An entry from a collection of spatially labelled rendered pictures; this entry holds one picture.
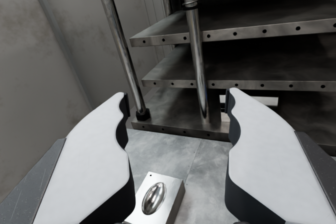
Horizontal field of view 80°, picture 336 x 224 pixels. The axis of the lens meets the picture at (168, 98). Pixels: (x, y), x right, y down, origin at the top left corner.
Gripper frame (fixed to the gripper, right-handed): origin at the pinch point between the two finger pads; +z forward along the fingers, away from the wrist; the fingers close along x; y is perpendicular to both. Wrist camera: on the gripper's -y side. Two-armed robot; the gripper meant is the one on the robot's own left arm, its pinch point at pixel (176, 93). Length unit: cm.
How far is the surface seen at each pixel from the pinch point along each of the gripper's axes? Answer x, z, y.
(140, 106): -23, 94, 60
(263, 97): 41, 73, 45
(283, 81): 47, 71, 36
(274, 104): 46, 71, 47
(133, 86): -25, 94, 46
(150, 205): -11, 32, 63
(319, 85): 60, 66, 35
